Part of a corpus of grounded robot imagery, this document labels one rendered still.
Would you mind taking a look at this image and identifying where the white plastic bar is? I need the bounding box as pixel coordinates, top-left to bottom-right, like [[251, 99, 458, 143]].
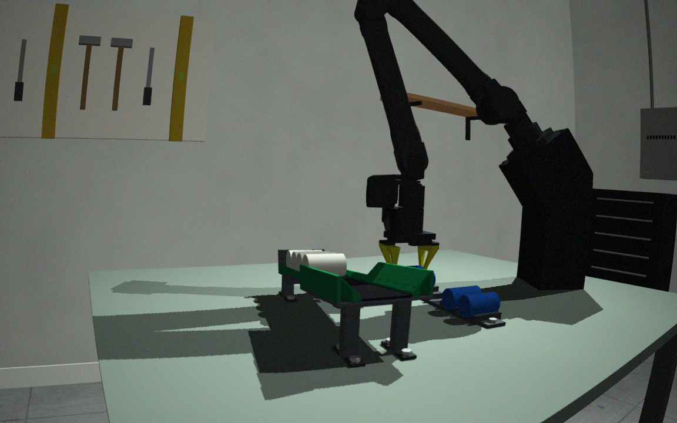
[[286, 250, 322, 268], [291, 251, 329, 270]]

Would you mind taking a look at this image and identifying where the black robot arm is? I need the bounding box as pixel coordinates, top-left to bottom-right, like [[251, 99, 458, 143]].
[[354, 0, 554, 233]]

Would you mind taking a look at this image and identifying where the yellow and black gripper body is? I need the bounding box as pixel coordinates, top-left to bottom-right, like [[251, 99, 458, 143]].
[[379, 207, 439, 246]]

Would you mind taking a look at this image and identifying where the grey cylinder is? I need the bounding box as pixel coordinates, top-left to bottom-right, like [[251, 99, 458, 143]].
[[302, 254, 347, 277]]

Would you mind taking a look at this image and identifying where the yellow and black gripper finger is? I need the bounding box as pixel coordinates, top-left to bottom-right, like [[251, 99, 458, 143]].
[[379, 243, 400, 265], [418, 246, 439, 269]]

